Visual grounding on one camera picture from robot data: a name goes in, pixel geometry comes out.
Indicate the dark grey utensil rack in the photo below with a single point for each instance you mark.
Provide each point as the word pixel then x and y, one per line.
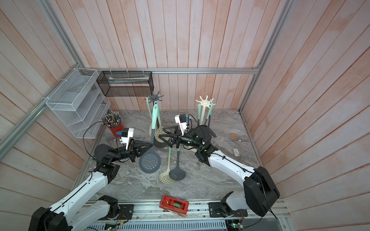
pixel 155 128

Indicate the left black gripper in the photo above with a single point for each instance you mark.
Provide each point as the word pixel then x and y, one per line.
pixel 138 149

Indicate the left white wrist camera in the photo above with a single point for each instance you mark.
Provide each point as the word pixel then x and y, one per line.
pixel 125 135

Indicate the grey solid spoon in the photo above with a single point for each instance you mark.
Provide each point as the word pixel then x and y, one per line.
pixel 150 162

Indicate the cream utensil rack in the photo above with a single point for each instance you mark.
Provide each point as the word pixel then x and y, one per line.
pixel 203 112

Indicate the small white label tag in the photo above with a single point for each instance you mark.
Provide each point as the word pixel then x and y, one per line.
pixel 236 152

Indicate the red pencil cup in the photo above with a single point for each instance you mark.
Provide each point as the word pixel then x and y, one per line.
pixel 112 120

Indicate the black mesh wall basket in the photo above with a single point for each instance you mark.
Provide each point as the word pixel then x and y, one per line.
pixel 126 83

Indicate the cream skimmer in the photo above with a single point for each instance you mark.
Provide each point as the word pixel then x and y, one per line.
pixel 165 177
pixel 159 127
pixel 150 113

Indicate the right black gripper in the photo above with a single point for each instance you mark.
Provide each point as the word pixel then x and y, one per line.
pixel 178 140

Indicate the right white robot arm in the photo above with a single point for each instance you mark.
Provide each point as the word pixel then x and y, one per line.
pixel 260 192

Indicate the red tape dispenser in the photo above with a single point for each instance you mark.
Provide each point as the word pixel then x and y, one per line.
pixel 174 205

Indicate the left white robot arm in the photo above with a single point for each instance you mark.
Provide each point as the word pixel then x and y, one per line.
pixel 65 215

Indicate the white wire mesh shelf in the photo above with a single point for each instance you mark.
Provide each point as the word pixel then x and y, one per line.
pixel 78 104

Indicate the small brown round coaster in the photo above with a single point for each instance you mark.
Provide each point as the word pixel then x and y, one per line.
pixel 233 136

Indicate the aluminium frame rail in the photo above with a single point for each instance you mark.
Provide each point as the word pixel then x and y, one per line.
pixel 244 70

